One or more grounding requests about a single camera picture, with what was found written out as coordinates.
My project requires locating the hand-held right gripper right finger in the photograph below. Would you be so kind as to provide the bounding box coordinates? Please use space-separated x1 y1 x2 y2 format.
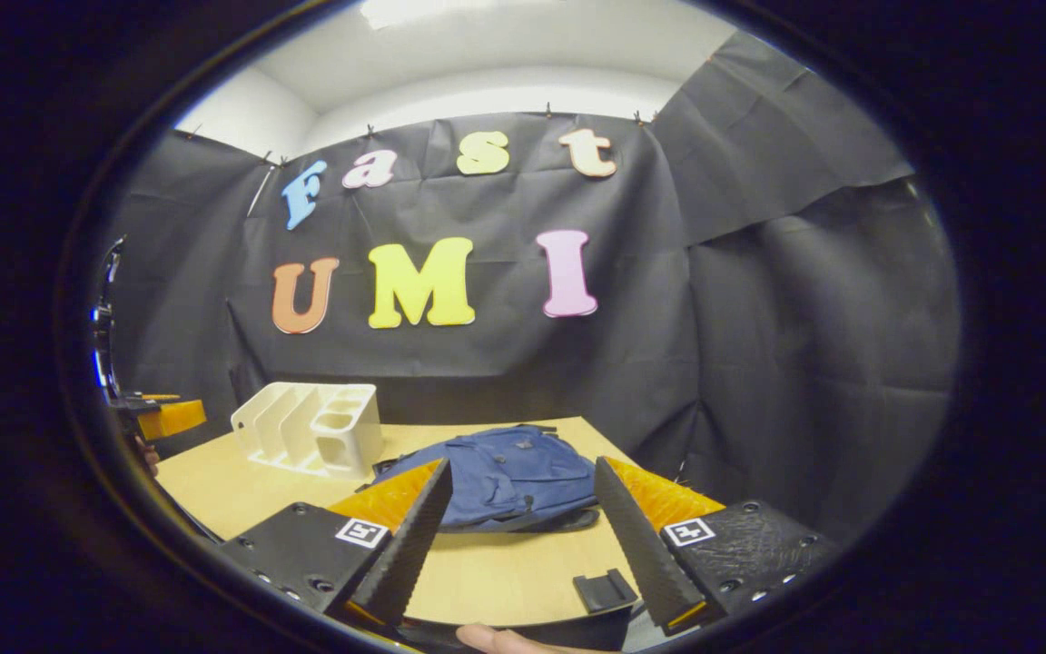
594 456 837 635

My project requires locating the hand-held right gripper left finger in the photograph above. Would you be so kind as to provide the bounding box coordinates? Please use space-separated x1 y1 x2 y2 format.
219 457 454 628

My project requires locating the white plastic bookshelf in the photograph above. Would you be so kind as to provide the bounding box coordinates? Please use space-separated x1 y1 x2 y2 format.
230 381 385 481

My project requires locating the blue schoolbag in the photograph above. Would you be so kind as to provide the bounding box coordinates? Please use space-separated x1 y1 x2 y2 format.
369 422 604 534

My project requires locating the computer monitor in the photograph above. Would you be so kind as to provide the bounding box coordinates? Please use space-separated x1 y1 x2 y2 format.
90 307 112 387

